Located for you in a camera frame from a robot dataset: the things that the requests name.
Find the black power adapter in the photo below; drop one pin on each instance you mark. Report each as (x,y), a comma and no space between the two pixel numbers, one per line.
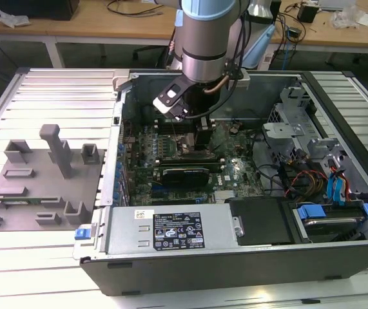
(306,14)

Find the long wooden desk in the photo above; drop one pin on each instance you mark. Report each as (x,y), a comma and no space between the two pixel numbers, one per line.
(74,19)

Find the large black box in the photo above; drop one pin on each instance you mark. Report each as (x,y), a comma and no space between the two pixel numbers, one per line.
(25,8)

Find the grey parts rack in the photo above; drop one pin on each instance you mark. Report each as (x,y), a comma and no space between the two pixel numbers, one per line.
(42,193)

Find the black plastic shroud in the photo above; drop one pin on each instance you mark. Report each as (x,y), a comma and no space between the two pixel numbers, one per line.
(257,222)

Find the black RAM slot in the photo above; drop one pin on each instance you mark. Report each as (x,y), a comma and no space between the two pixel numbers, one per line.
(183,130)
(162,123)

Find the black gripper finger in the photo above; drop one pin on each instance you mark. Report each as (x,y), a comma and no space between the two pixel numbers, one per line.
(203,138)

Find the hard disk blue carrier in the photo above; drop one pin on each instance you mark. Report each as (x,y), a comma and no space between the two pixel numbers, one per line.
(328,227)

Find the black graphics card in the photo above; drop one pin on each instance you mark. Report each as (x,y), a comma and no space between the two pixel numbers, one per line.
(185,177)

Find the blue case latch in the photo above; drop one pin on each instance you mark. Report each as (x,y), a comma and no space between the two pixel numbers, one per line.
(82,233)

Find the grey flat device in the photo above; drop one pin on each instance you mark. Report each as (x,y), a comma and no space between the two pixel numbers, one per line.
(335,3)

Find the open dark PC case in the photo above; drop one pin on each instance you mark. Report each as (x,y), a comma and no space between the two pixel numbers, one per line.
(203,273)

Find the silver metal drive cage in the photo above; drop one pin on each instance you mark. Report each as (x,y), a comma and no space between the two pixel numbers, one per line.
(286,128)

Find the round coin battery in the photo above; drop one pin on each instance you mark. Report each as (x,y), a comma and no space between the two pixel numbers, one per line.
(234,128)

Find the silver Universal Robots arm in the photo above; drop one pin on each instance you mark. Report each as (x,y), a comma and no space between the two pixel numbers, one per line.
(203,48)

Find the crumpled white plastic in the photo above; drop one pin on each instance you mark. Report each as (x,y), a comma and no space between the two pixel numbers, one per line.
(13,19)

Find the silver chipset heatsink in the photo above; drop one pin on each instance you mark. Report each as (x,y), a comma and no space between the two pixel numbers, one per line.
(225,195)

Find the CPU socket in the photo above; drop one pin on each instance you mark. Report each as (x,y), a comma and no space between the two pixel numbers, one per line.
(180,151)

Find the clear plastic bag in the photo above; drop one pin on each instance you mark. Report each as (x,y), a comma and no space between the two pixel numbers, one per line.
(344,17)

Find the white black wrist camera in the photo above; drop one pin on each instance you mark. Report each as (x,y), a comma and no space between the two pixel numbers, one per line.
(170,96)

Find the green motherboard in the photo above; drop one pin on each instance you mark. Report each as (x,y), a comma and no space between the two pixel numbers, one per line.
(235,154)

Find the silver power supply unit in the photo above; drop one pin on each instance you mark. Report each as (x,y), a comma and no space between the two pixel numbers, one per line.
(132,231)

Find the small blue black device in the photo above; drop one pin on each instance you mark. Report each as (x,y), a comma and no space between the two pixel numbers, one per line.
(293,33)

